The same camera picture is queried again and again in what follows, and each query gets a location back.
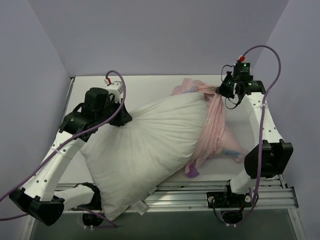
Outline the purple Elsa print pillowcase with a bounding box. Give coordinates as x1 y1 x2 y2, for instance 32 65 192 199
171 78 248 179

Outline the white pillow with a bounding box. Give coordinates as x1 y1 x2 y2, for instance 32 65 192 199
80 92 208 220

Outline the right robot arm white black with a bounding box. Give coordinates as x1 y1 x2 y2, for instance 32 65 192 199
217 59 293 207

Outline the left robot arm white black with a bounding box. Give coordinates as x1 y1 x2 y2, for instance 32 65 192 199
8 84 132 226

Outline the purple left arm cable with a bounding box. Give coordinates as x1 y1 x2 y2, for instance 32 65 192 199
0 70 127 230

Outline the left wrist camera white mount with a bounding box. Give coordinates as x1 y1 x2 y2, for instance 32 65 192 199
104 78 124 96

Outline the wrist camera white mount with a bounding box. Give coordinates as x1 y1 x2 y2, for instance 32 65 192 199
104 78 124 96
236 55 246 63

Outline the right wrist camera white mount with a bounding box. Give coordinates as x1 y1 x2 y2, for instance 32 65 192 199
236 55 246 63

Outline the aluminium left side rail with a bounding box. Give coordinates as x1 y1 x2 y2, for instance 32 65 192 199
60 77 75 124

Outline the aluminium right side rail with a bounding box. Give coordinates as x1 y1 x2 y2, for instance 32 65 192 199
241 75 288 188

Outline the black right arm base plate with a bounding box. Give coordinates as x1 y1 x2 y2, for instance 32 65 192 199
206 191 252 209

